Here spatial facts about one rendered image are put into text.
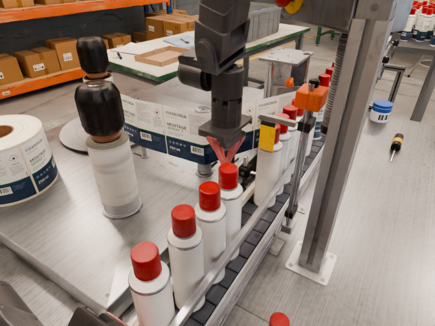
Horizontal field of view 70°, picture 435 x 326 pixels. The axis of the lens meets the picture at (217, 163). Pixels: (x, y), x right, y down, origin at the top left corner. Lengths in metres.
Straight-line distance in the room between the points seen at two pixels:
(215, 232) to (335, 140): 0.23
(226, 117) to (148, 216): 0.31
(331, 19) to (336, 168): 0.23
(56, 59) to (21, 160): 3.61
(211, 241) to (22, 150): 0.50
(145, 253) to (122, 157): 0.31
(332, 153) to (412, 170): 0.61
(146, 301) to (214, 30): 0.38
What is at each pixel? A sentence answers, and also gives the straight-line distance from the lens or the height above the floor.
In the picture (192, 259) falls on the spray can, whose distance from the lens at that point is 0.46.
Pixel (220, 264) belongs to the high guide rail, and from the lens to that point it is 0.52.
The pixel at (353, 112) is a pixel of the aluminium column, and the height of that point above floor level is 1.19.
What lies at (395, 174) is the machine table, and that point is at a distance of 1.07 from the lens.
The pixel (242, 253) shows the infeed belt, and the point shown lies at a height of 0.88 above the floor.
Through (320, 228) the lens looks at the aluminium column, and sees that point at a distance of 0.63.
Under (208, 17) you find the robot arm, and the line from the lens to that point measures 0.49.
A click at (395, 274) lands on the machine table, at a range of 0.77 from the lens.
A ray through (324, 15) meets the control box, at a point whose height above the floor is 1.30.
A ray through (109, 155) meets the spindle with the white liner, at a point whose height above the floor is 1.05.
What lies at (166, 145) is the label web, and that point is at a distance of 0.85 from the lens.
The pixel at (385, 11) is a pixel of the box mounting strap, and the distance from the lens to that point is 0.46.
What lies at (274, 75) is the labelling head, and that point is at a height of 1.09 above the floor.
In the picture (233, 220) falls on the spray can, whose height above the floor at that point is 0.99.
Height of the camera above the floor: 1.37
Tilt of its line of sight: 34 degrees down
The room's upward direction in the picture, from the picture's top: straight up
